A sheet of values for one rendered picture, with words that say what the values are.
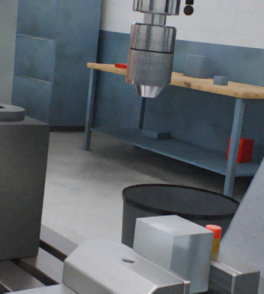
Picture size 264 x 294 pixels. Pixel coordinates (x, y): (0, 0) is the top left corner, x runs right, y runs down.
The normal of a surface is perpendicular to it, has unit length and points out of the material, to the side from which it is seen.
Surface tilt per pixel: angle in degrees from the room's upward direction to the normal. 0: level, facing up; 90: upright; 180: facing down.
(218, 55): 90
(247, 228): 63
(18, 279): 0
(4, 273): 0
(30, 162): 90
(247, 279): 90
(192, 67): 90
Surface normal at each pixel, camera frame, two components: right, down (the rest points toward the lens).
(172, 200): 0.07, 0.11
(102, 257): -0.43, -0.74
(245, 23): -0.81, 0.01
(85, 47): 0.58, 0.20
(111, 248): 0.11, -0.98
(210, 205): -0.56, 0.01
